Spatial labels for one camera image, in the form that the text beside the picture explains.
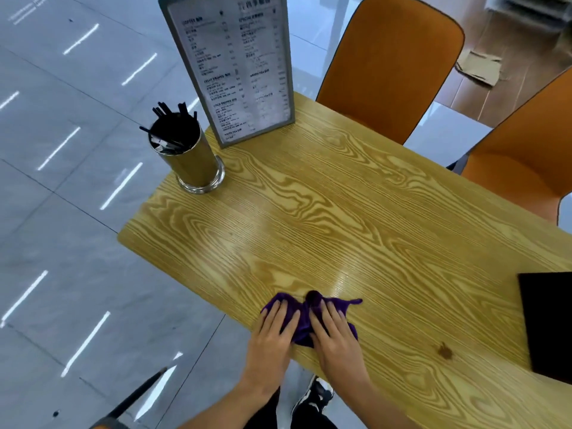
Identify black flat mat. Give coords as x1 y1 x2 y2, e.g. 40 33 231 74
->
517 272 572 385

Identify black metal chair leg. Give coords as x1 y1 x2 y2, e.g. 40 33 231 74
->
89 366 169 429

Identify black trousers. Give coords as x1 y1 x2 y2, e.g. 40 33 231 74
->
243 388 339 429

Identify grey framed menu stand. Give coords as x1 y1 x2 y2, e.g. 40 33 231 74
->
158 0 296 150

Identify black and white shoe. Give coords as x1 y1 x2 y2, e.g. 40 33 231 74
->
292 375 334 417

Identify person's left forearm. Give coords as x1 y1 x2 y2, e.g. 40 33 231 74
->
177 380 282 429

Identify person's right hand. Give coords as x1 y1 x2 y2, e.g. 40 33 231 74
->
309 300 372 396

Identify purple cleaning cloth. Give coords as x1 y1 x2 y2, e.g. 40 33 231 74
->
260 290 363 349

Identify brown cardboard piece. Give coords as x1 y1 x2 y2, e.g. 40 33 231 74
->
454 49 504 88

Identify white table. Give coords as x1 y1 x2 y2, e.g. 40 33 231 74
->
403 102 493 168

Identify bunch of black straws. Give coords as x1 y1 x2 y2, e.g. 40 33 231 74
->
139 101 200 155

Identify orange chair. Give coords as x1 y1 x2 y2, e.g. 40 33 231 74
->
447 67 572 226
315 0 466 146

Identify shiny metal straw holder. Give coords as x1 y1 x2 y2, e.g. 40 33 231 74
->
148 112 226 195

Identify person's left hand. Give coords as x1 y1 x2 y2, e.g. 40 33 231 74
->
243 300 301 393

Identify grey metal rack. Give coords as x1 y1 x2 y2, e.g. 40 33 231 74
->
484 0 572 30

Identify person's right forearm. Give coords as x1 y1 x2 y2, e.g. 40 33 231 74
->
332 380 422 429

